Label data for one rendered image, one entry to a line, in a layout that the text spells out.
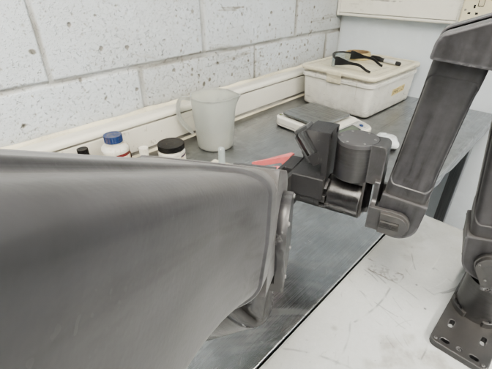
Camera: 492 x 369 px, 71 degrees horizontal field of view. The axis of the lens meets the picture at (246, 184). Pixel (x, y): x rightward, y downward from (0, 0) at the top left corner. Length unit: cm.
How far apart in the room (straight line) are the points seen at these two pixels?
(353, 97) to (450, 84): 85
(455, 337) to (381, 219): 19
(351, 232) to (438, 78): 36
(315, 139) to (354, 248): 25
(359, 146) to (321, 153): 6
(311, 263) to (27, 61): 70
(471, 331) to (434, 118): 31
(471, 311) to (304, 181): 30
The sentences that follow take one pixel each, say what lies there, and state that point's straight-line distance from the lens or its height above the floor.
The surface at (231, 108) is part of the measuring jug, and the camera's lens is 95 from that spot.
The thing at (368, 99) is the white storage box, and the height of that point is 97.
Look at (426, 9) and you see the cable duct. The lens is 152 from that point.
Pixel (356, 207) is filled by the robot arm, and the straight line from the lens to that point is 53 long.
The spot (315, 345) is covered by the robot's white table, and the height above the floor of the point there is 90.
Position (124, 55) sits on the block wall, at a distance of 97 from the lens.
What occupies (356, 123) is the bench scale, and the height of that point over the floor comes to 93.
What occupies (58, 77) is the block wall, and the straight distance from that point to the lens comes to 91.
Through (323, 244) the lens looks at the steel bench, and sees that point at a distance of 67.
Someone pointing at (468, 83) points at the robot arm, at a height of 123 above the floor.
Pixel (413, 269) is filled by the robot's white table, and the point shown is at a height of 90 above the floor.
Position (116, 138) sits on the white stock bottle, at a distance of 84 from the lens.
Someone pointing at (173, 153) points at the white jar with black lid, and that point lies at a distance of 86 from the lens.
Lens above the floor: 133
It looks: 32 degrees down
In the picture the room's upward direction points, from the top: straight up
